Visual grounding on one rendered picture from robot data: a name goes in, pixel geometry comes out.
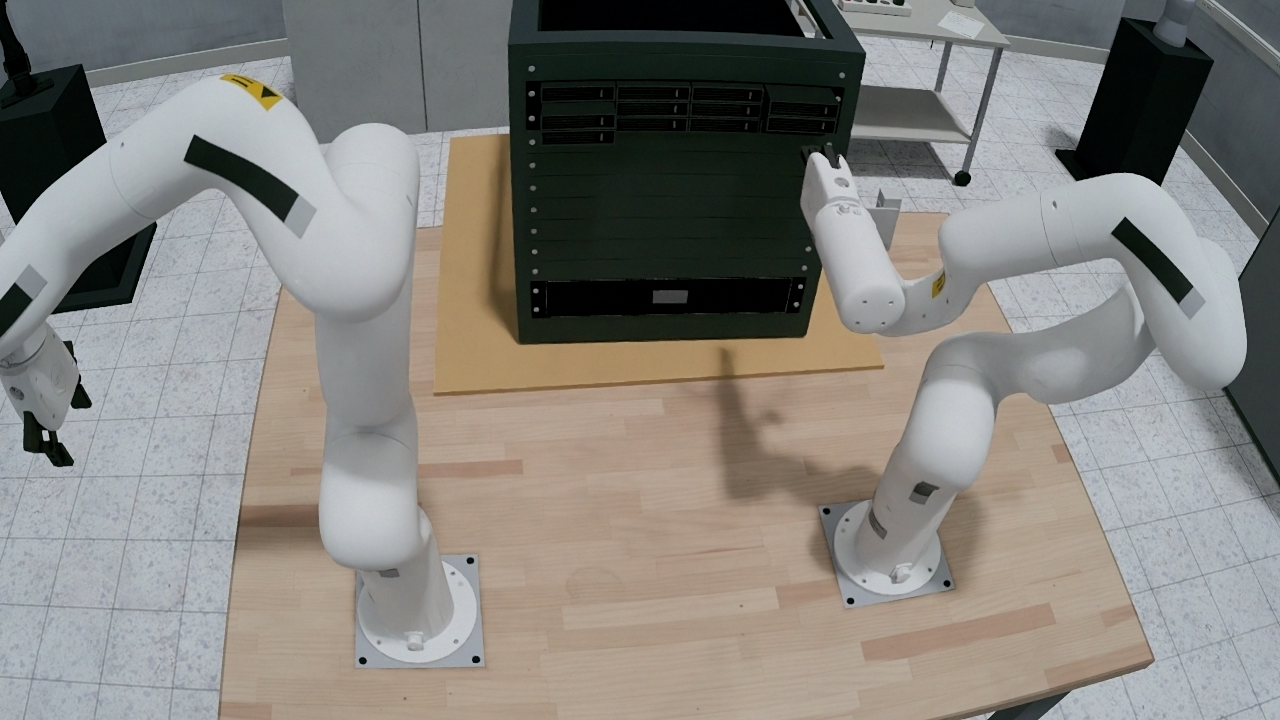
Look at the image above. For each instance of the tan cardboard sheet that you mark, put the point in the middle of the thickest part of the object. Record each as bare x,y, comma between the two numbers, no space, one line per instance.
476,346

